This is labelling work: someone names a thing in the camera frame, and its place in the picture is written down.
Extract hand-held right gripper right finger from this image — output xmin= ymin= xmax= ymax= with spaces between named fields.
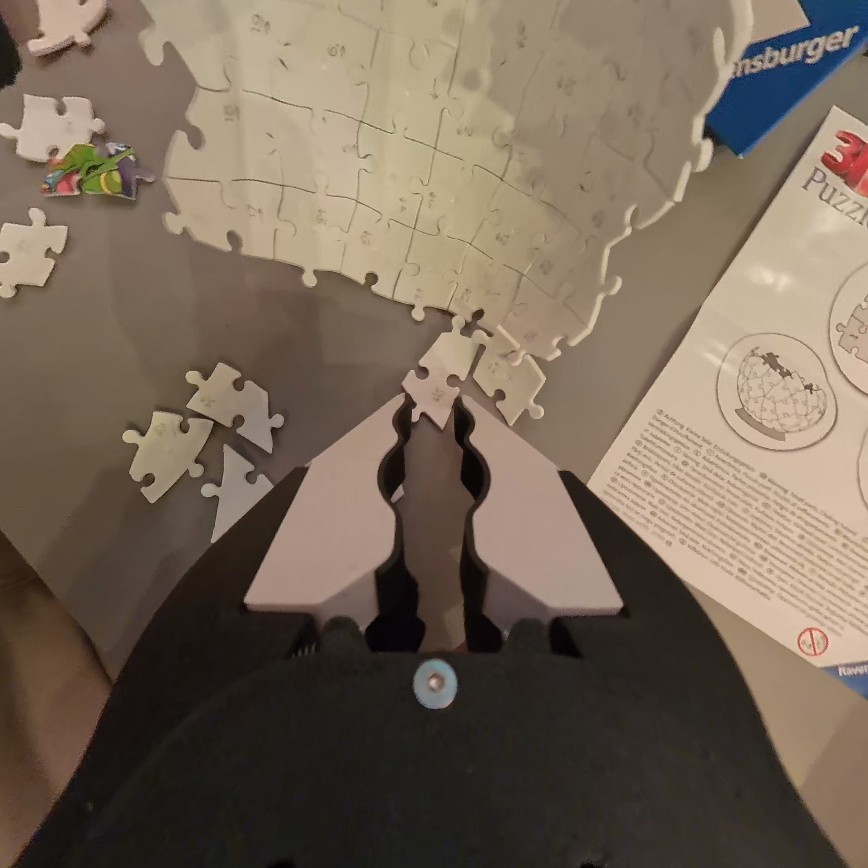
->
xmin=451 ymin=396 xmax=623 ymax=655

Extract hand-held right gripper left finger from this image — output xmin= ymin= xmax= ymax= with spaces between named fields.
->
xmin=243 ymin=392 xmax=425 ymax=652

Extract white puzzle piece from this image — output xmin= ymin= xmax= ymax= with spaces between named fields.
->
xmin=184 ymin=363 xmax=286 ymax=454
xmin=0 ymin=94 xmax=107 ymax=164
xmin=472 ymin=351 xmax=547 ymax=426
xmin=122 ymin=410 xmax=214 ymax=504
xmin=201 ymin=444 xmax=275 ymax=543
xmin=0 ymin=207 xmax=69 ymax=299
xmin=401 ymin=315 xmax=491 ymax=429
xmin=26 ymin=0 xmax=111 ymax=57

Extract partly built puzzle ball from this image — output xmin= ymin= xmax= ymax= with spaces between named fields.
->
xmin=139 ymin=0 xmax=757 ymax=363

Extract colourful puzzle piece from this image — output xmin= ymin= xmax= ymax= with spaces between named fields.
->
xmin=41 ymin=142 xmax=156 ymax=202

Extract blue puzzle box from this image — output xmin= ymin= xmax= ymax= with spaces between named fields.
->
xmin=705 ymin=0 xmax=868 ymax=158

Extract white instruction leaflet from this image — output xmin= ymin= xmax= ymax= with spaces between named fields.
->
xmin=586 ymin=105 xmax=868 ymax=699

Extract beige trousers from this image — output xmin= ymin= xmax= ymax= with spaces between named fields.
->
xmin=0 ymin=529 xmax=113 ymax=868

